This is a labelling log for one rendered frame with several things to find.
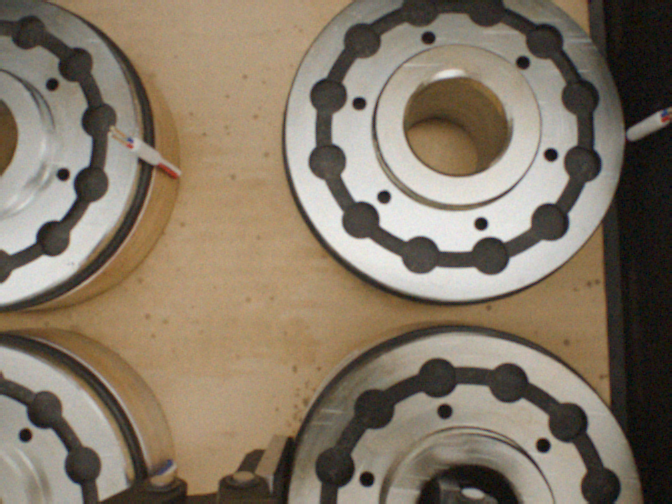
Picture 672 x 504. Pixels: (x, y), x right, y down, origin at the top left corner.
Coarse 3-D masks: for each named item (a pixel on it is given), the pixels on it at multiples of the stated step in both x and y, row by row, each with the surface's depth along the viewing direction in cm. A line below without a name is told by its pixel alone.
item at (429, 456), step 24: (432, 432) 13; (456, 432) 13; (480, 432) 13; (408, 456) 13; (432, 456) 13; (456, 456) 13; (480, 456) 13; (504, 456) 13; (528, 456) 13; (384, 480) 13; (408, 480) 13; (504, 480) 13; (528, 480) 13
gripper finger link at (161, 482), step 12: (144, 480) 11; (156, 480) 11; (168, 480) 11; (180, 480) 11; (120, 492) 10; (132, 492) 10; (144, 492) 11; (156, 492) 11; (168, 492) 11; (180, 492) 11
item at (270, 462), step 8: (272, 440) 15; (280, 440) 15; (288, 440) 15; (272, 448) 14; (280, 448) 14; (288, 448) 14; (264, 456) 14; (272, 456) 14; (280, 456) 14; (288, 456) 15; (264, 464) 13; (272, 464) 13; (280, 464) 13; (256, 472) 12; (264, 472) 12; (272, 472) 12; (280, 472) 13; (272, 480) 12; (280, 480) 13; (272, 488) 12; (280, 488) 13; (272, 496) 12; (280, 496) 13
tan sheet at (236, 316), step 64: (64, 0) 18; (128, 0) 18; (192, 0) 18; (256, 0) 18; (320, 0) 18; (576, 0) 17; (192, 64) 18; (256, 64) 18; (192, 128) 17; (256, 128) 17; (448, 128) 17; (192, 192) 17; (256, 192) 17; (192, 256) 17; (256, 256) 17; (320, 256) 17; (576, 256) 17; (0, 320) 17; (64, 320) 17; (128, 320) 17; (192, 320) 17; (256, 320) 17; (320, 320) 17; (384, 320) 17; (512, 320) 16; (576, 320) 16; (192, 384) 17; (256, 384) 17; (192, 448) 17; (256, 448) 17
